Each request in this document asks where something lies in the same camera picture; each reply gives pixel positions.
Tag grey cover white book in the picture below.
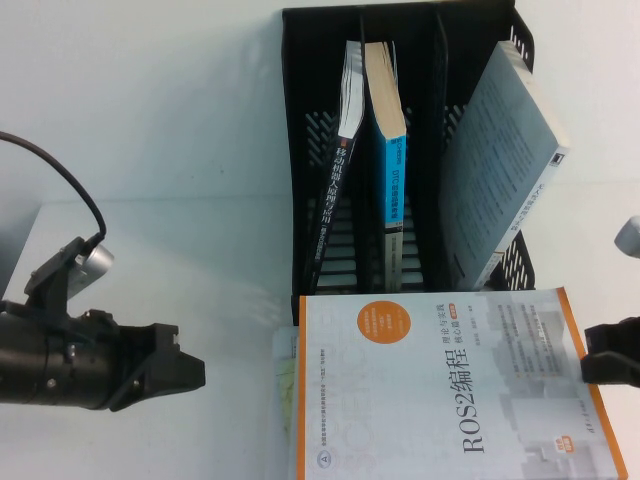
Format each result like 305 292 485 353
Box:
437 40 571 291

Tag white orange-bordered ROS2 book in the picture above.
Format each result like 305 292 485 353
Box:
292 286 630 480

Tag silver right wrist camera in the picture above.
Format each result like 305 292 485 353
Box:
613 215 640 259

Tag blue spine book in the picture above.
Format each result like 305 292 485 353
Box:
363 40 407 294

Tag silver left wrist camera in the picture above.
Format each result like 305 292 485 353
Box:
64 243 115 301

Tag black camera cable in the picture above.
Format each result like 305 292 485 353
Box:
0 130 108 246

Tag black robotics book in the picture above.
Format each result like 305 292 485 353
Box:
307 39 366 294

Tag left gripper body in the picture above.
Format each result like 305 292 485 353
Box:
47 309 154 414

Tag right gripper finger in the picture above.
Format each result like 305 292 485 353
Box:
583 315 640 354
580 351 640 389

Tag black left camera bracket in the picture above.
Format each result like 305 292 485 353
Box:
23 236 87 326

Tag yellow and blue book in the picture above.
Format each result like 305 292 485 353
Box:
273 355 300 444

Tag black mesh book stand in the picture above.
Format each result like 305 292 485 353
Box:
281 0 537 326

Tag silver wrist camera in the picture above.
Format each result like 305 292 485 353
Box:
64 243 115 301
613 215 640 259

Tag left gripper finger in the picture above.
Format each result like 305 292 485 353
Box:
129 373 206 404
149 324 206 375

